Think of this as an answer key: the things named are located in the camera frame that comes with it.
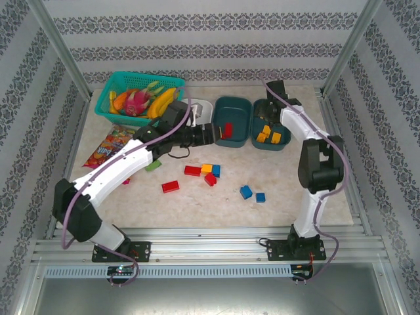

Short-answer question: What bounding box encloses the large yellow toy banana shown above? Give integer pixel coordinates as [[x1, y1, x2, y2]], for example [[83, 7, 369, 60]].
[[146, 87, 177, 119]]

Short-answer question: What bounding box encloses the white plastic container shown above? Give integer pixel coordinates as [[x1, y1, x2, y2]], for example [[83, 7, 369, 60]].
[[182, 97, 214, 127]]

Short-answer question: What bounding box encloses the dark teal plastic container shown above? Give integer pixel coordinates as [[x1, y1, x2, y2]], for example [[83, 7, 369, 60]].
[[211, 95, 253, 149], [251, 98, 293, 152]]

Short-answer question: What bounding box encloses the pink toy dragon fruit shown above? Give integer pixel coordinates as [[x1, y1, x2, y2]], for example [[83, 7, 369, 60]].
[[123, 81, 165, 116]]

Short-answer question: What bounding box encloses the orange toy fruit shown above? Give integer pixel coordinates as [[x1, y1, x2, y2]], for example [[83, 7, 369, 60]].
[[111, 91, 128, 114]]

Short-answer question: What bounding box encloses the teal plastic mesh basket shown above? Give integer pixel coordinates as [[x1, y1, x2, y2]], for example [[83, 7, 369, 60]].
[[94, 71, 186, 127]]

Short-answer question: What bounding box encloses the colourful candy bag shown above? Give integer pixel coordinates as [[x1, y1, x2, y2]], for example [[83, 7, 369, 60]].
[[82, 123, 140, 169]]

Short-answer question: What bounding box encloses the right small circuit board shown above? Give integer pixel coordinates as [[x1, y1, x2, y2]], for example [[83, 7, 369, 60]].
[[291, 264, 314, 280]]

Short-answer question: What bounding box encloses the small circuit board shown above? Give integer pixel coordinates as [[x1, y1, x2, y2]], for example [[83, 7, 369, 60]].
[[107, 266, 135, 276], [291, 264, 314, 280]]

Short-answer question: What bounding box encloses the left small circuit board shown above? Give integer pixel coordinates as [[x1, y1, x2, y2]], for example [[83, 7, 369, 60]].
[[107, 266, 135, 276]]

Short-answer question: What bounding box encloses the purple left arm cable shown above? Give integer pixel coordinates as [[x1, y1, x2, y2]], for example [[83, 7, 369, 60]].
[[61, 85, 192, 251]]

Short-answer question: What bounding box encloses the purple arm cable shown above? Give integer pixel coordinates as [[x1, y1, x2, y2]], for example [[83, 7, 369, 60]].
[[259, 70, 348, 285], [61, 85, 192, 251]]

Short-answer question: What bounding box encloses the thin black camera cable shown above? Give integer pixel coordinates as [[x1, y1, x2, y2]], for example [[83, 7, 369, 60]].
[[165, 146, 192, 160]]

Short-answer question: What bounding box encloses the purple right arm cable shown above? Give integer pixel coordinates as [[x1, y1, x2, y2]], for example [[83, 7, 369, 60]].
[[259, 70, 348, 285]]

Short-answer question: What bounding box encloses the aluminium side rail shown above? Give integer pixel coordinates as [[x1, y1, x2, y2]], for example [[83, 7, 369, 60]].
[[45, 98, 93, 240]]

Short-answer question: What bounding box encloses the aluminium frame post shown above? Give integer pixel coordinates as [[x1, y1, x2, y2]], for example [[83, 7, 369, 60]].
[[25, 0, 93, 99], [320, 0, 385, 96]]

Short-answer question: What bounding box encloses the aluminium rail beam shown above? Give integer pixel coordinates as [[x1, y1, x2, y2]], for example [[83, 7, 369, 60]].
[[31, 226, 390, 263]]

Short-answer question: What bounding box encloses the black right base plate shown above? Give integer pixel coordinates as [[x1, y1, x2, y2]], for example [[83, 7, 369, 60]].
[[264, 238, 327, 263]]

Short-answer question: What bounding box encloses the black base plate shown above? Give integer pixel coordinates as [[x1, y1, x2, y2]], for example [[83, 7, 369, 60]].
[[264, 238, 327, 263], [91, 241, 152, 263]]

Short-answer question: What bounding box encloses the grey slotted cable duct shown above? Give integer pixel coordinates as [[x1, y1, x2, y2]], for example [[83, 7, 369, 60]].
[[44, 264, 293, 279]]

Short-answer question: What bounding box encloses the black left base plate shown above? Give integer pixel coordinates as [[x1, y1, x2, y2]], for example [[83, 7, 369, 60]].
[[91, 241, 152, 263]]

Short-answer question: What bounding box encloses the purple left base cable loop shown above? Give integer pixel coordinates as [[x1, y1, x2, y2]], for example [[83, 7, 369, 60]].
[[98, 251, 141, 289]]

